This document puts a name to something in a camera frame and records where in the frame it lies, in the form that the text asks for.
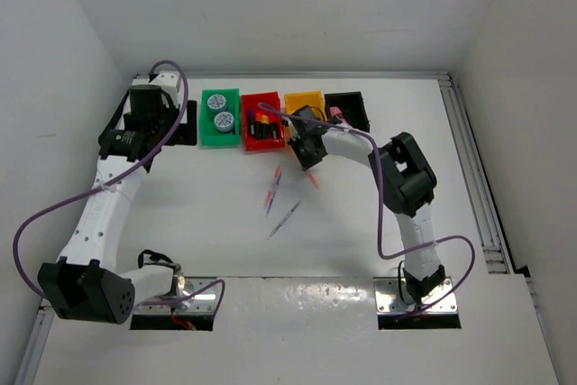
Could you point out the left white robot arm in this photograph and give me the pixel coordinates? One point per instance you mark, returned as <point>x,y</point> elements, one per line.
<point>83,284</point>

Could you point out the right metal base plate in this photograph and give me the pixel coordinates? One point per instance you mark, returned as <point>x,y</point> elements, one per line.
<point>393,299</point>

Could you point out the red plastic bin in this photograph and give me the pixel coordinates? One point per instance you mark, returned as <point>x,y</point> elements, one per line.
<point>253,101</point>

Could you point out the metal base plate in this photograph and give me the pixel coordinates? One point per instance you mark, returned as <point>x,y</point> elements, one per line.
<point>192,299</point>
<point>393,299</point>

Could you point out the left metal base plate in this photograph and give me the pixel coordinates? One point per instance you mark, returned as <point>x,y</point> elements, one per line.
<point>192,299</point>

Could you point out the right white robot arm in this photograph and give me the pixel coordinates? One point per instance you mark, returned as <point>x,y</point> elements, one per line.
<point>405,183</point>

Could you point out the yellow cap black highlighter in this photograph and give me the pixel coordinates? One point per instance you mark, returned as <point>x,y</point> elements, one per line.
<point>265,127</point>

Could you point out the clear grey pen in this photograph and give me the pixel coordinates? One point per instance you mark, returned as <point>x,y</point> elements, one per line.
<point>284,219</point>

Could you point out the purple cap black highlighter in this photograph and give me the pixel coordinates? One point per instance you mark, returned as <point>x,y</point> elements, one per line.
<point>250,122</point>

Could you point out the black plastic bin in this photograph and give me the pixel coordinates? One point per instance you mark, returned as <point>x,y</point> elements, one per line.
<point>350,106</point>

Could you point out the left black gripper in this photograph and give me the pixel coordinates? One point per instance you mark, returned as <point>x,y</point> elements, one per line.
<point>185,132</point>

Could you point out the orange cap black highlighter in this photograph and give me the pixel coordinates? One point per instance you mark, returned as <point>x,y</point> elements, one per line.
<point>257,127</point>

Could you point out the pink capped tube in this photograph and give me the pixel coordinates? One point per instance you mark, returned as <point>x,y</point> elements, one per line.
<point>337,117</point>

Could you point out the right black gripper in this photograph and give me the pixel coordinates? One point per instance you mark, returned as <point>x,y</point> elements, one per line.
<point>306,162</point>

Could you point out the red pen under highlighter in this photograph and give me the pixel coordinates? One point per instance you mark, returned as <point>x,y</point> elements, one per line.
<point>272,189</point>

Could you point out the orange pen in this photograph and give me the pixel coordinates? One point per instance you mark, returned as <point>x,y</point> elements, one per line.
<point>313,179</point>

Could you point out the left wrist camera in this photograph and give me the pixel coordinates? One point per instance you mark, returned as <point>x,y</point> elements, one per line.
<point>171,82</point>

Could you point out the yellow plastic bin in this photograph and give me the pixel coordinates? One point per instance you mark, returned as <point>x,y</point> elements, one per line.
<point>314,99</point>

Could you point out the pink cap black highlighter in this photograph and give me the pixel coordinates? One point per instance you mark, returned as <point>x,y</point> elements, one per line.
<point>274,131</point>

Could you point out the green plastic bin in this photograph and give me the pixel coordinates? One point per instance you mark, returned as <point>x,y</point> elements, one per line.
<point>209,136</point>

